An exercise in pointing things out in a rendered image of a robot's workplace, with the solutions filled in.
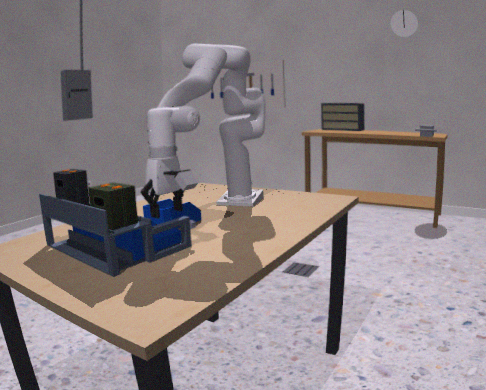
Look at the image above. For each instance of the black case with orange latches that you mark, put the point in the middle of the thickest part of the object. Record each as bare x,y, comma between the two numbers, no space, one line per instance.
72,186

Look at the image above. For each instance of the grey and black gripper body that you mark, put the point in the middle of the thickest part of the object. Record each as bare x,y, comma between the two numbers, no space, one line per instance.
155,169

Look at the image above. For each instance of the dark green case with orange latches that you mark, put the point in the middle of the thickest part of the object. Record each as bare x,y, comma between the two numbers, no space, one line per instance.
119,203

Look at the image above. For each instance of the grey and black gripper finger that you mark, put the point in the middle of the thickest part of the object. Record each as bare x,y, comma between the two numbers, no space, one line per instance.
177,200
154,207

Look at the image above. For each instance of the dark grey shelf rack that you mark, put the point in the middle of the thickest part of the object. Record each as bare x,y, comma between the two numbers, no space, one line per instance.
94,220

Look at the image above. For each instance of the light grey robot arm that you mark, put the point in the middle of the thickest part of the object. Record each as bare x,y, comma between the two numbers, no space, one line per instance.
208,61

